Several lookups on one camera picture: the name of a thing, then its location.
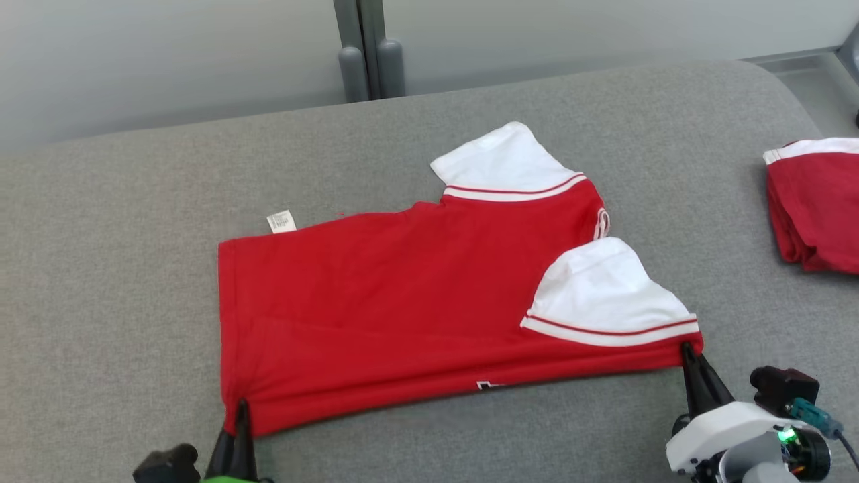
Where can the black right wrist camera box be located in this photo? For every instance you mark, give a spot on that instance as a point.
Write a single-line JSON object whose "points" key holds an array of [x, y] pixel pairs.
{"points": [[782, 388]]}

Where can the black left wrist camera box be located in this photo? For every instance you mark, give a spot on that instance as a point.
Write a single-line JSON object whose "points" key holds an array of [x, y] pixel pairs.
{"points": [[168, 464]]}

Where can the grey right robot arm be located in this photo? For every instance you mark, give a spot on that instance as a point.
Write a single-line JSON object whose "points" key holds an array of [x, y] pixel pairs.
{"points": [[751, 467]]}

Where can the red jersey with black lettering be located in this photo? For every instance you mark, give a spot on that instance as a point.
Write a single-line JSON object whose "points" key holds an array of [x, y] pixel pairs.
{"points": [[402, 302]]}

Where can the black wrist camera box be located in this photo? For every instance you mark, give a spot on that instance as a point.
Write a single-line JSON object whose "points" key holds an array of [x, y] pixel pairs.
{"points": [[168, 464], [782, 388]]}

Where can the red shorts with white stripe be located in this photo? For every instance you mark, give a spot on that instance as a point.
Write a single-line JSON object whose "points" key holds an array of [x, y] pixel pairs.
{"points": [[819, 208]]}

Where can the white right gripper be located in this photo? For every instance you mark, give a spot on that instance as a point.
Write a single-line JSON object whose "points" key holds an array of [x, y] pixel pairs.
{"points": [[725, 429]]}

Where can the grey metal post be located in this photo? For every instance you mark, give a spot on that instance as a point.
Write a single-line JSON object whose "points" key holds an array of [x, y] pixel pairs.
{"points": [[352, 33]]}

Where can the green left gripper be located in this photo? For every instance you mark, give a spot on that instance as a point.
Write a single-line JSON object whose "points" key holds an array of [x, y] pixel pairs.
{"points": [[231, 479]]}

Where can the grey slanted metal frame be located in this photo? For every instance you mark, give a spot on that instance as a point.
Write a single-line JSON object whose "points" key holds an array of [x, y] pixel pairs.
{"points": [[849, 60]]}

